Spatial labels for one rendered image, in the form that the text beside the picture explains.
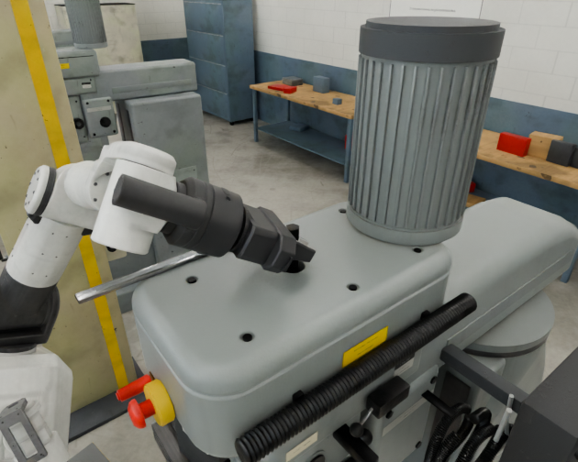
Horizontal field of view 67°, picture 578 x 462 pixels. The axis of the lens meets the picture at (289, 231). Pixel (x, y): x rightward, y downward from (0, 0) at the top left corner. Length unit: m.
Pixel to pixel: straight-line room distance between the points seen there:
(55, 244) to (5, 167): 1.45
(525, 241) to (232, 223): 0.74
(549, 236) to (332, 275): 0.67
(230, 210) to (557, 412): 0.54
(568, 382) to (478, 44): 0.52
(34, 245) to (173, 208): 0.40
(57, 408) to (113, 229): 0.52
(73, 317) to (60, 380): 1.71
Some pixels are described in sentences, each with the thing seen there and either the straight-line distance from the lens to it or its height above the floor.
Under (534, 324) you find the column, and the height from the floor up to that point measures 1.56.
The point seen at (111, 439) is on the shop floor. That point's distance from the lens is 2.93.
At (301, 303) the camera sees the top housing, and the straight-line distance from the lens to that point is 0.59.
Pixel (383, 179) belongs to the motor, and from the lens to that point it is 0.69.
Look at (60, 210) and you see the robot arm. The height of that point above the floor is 1.96.
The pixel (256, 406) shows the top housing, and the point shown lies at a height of 1.82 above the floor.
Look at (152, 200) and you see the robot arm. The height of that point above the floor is 2.06.
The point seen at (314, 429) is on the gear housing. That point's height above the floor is 1.68.
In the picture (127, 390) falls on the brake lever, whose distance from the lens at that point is 0.76.
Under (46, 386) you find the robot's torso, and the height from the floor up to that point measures 1.62.
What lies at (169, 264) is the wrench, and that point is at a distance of 0.67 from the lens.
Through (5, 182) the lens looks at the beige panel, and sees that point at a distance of 2.28.
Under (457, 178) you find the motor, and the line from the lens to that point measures 0.71.
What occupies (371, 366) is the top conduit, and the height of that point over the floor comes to 1.80.
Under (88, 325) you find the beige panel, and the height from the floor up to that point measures 0.59.
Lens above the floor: 2.26
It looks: 30 degrees down
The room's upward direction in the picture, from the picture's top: straight up
